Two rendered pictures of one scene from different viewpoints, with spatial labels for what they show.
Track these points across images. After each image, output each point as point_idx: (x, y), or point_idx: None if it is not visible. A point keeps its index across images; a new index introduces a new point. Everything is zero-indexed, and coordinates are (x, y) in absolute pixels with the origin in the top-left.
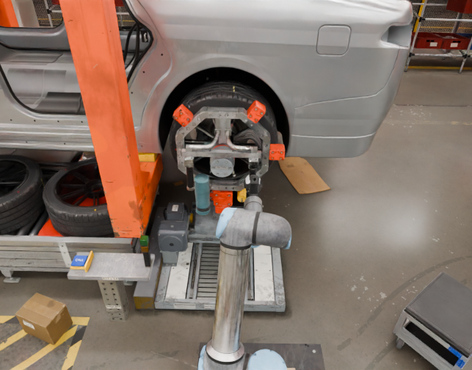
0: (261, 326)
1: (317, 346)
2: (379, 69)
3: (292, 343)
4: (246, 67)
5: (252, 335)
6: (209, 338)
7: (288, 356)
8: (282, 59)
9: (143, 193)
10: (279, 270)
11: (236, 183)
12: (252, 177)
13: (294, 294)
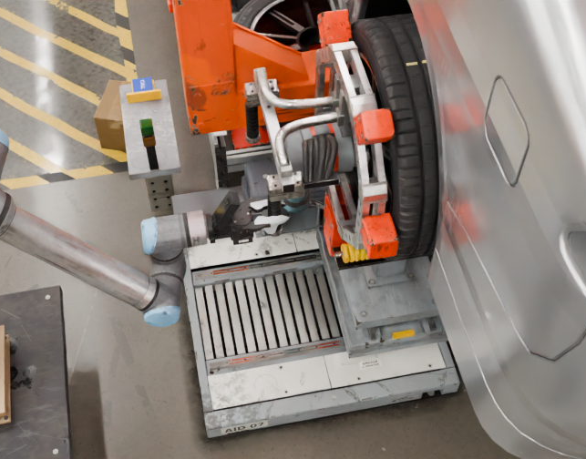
0: (173, 404)
1: (64, 456)
2: (545, 306)
3: (66, 415)
4: (422, 35)
5: (153, 392)
6: (137, 329)
7: (43, 413)
8: (452, 79)
9: (225, 82)
10: (290, 408)
11: (348, 220)
12: (228, 195)
13: (257, 454)
